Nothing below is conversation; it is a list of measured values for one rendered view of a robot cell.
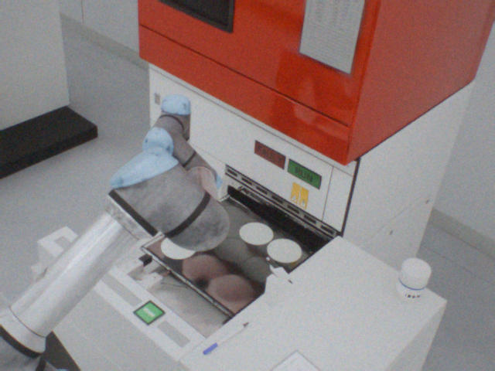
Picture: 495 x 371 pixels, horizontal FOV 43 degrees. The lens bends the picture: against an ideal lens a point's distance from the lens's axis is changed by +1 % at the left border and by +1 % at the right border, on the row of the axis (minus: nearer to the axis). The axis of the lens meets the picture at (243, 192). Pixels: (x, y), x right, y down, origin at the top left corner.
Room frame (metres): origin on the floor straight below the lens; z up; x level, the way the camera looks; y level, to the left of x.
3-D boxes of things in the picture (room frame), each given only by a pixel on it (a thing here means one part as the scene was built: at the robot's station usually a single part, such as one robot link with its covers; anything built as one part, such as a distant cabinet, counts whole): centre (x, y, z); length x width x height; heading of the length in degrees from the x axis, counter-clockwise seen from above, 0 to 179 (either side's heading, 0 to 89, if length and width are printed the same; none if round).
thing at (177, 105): (1.38, 0.19, 1.29); 0.09 x 0.08 x 0.11; 169
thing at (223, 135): (1.63, 0.03, 1.02); 0.82 x 0.03 x 0.40; 51
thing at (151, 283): (1.16, 0.23, 0.89); 0.08 x 0.03 x 0.03; 141
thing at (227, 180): (1.50, -0.10, 0.89); 0.44 x 0.02 x 0.10; 51
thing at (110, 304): (1.09, 0.30, 0.89); 0.55 x 0.09 x 0.14; 51
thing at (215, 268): (1.33, 0.02, 0.90); 0.34 x 0.34 x 0.01; 51
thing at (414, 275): (1.16, -0.45, 1.01); 0.07 x 0.07 x 0.10
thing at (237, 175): (1.51, -0.11, 0.96); 0.44 x 0.01 x 0.02; 51
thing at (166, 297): (1.11, 0.17, 0.87); 0.36 x 0.08 x 0.03; 51
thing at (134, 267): (1.21, 0.29, 0.89); 0.08 x 0.03 x 0.03; 141
